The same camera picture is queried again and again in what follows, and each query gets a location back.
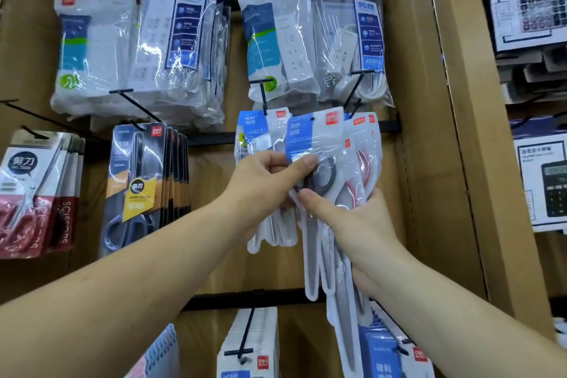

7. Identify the black peg hook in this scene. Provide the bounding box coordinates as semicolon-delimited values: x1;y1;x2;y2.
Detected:
343;71;378;113
372;308;415;357
224;308;267;361
0;100;96;142
249;78;276;116
109;89;163;124

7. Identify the white power strip green-label packet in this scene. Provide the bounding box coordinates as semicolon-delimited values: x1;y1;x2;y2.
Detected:
237;0;321;105
50;0;139;118

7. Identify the person's left forearm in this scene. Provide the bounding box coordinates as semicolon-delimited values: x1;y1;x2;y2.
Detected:
0;198;250;378

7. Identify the white calculator box dark top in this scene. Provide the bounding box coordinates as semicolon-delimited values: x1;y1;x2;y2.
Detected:
510;116;567;233

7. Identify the stack of blue-label power strip packets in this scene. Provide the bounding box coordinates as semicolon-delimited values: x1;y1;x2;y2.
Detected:
90;0;232;133

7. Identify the black-handled scissors blue-label packet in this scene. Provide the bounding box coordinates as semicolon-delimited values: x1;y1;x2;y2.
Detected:
285;107;355;303

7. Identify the red-handled scissors packet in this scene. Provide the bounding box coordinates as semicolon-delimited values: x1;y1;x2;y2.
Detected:
325;112;383;372

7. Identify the spiral notebook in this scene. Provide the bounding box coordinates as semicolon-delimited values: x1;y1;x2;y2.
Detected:
125;324;181;378

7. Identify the person's right hand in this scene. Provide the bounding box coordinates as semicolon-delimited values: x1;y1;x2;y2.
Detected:
298;187;406;299

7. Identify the bunch of hanging scissors packets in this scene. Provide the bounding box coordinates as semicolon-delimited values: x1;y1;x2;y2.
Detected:
234;107;298;255

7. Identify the black metal hanging rail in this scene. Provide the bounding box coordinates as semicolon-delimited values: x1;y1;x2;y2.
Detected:
181;288;313;311

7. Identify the stack of grey boxes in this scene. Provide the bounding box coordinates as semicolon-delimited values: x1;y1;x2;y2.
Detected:
495;43;567;105

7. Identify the person's left hand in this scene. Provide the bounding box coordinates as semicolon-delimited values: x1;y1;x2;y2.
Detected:
219;149;318;237

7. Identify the stack of blue scissors packets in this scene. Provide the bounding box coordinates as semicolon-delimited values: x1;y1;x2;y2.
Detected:
358;302;437;378

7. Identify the blue-label power strip cable packet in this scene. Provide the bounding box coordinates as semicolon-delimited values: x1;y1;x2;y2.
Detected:
308;0;395;109

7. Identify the stack of white home packets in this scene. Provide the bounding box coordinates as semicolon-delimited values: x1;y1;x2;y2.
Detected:
216;307;281;378

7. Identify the wooden shelf divider panel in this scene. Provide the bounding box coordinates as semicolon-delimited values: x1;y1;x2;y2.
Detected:
422;0;556;340

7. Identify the person's right forearm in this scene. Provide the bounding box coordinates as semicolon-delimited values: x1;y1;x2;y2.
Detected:
354;242;567;378

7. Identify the row of black scissors cards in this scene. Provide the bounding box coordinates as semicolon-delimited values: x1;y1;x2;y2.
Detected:
100;122;192;259

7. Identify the row of red scissors cards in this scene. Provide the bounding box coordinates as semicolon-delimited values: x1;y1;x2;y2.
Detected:
0;129;86;260

